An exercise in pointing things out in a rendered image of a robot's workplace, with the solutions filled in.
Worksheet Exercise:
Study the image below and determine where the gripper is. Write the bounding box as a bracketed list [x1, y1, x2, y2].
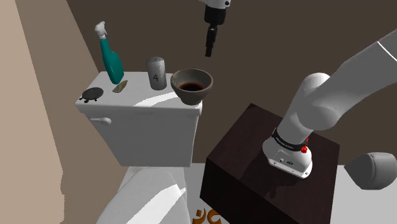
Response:
[204, 5, 228, 58]

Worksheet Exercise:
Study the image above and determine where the dark brown bowl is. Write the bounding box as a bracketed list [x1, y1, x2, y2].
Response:
[170, 68, 214, 106]

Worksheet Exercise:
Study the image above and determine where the grey cylinder candle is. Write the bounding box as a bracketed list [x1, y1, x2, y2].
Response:
[145, 56, 167, 92]

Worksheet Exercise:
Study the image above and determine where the teal spray bottle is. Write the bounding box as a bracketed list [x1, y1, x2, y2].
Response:
[94, 20, 125, 85]

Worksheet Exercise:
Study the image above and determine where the olive flat stone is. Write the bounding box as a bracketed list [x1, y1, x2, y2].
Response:
[111, 80, 129, 94]

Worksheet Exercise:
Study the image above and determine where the white toilet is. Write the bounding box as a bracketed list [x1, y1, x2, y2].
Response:
[74, 71, 204, 224]

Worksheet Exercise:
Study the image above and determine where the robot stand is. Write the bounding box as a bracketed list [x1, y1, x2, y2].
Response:
[199, 103, 340, 224]

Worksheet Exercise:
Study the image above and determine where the black turtle figure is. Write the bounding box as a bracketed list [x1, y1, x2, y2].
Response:
[79, 87, 105, 104]

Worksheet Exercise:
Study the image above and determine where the grey rounded object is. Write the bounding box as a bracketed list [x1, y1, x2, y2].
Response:
[344, 151, 397, 191]

